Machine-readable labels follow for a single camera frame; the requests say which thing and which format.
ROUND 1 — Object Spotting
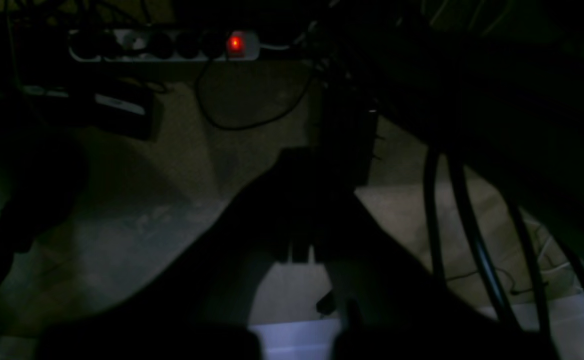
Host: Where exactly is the black cable on floor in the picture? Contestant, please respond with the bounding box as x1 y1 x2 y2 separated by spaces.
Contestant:
194 60 317 132

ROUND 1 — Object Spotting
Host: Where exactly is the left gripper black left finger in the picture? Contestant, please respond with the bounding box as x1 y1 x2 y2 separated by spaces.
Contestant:
37 147 317 360

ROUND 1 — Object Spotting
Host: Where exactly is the black power adapter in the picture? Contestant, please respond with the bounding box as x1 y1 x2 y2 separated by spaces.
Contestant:
23 79 161 141

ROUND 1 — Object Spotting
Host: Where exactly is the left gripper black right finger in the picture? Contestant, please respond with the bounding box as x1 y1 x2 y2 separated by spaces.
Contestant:
317 193 557 360

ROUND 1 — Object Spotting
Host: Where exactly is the white power strip red switch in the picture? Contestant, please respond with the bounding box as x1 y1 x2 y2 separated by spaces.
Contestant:
68 28 262 63

